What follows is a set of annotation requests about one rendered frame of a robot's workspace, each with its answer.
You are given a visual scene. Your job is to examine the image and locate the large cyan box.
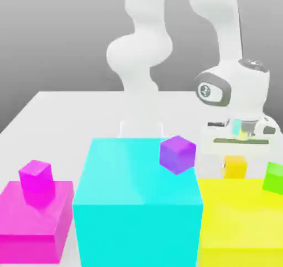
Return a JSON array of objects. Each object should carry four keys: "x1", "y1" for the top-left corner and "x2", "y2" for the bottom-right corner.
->
[{"x1": 72, "y1": 137, "x2": 205, "y2": 267}]

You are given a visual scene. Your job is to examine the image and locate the small purple cube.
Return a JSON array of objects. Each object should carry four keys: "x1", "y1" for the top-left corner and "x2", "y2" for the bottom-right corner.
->
[{"x1": 159, "y1": 135, "x2": 197, "y2": 175}]

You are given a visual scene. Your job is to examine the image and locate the small orange cube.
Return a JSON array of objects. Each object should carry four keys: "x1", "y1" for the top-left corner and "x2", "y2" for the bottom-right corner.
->
[{"x1": 221, "y1": 155, "x2": 248, "y2": 180}]

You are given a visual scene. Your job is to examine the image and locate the small green cube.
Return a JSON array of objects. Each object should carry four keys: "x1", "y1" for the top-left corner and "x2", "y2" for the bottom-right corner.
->
[{"x1": 262, "y1": 161, "x2": 283, "y2": 195}]

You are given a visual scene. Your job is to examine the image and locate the large yellow box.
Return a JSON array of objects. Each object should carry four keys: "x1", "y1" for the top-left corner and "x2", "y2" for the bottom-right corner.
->
[{"x1": 197, "y1": 177, "x2": 283, "y2": 267}]

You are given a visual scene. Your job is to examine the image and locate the large magenta box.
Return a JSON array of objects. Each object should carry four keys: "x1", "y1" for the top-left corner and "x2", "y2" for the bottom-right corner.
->
[{"x1": 0, "y1": 180, "x2": 75, "y2": 265}]

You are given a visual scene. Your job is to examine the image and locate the small magenta cube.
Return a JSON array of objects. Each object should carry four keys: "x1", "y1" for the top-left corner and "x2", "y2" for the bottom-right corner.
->
[{"x1": 18, "y1": 159, "x2": 56, "y2": 208}]

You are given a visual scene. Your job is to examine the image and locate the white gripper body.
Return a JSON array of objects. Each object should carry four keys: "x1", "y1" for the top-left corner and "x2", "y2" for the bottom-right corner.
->
[{"x1": 201, "y1": 125, "x2": 280, "y2": 158}]

